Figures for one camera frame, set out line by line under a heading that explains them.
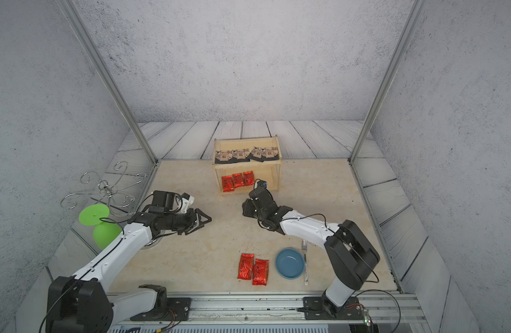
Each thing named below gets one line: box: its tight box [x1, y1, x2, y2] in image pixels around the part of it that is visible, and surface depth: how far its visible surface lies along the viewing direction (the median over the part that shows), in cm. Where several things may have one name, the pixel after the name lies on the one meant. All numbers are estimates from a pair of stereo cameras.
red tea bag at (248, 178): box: [243, 170, 255, 186], surface depth 110 cm
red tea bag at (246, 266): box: [237, 253, 255, 281], surface depth 83 cm
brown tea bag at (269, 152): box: [265, 147, 275, 159], surface depth 97 cm
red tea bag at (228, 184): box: [221, 175, 235, 193], surface depth 107 cm
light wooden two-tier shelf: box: [211, 134, 282, 197], surface depth 100 cm
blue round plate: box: [274, 247, 305, 280], surface depth 84 cm
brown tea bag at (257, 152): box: [251, 146, 263, 159], surface depth 98 cm
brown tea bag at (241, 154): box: [236, 149, 246, 160], surface depth 98 cm
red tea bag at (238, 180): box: [231, 172, 245, 189], surface depth 108 cm
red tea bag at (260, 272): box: [252, 258, 270, 286], surface depth 81 cm
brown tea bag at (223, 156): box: [220, 151, 229, 162], surface depth 96 cm
